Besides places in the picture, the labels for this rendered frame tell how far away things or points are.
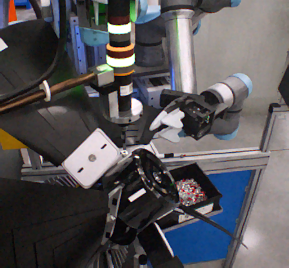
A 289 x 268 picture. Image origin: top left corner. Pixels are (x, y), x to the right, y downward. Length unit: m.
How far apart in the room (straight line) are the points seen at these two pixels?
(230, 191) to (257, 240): 0.75
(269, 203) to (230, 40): 1.26
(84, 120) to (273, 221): 1.78
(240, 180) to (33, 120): 0.96
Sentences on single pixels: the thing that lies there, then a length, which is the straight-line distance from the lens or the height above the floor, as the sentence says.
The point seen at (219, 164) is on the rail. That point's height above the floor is 0.82.
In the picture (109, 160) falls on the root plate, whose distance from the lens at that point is 0.54.
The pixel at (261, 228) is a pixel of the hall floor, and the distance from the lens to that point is 2.10.
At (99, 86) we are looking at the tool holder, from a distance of 0.49.
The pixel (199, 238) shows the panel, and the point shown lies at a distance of 1.54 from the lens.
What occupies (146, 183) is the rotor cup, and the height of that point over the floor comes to 1.25.
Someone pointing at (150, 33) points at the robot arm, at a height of 1.18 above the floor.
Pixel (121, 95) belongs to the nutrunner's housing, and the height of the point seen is 1.34.
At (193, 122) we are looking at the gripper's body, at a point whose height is 1.18.
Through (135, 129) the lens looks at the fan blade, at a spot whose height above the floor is 1.19.
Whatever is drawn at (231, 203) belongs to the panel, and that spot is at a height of 0.57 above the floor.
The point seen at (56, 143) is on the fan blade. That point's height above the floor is 1.29.
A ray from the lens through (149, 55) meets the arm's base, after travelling 1.33.
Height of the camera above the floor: 1.60
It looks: 35 degrees down
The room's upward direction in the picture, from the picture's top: straight up
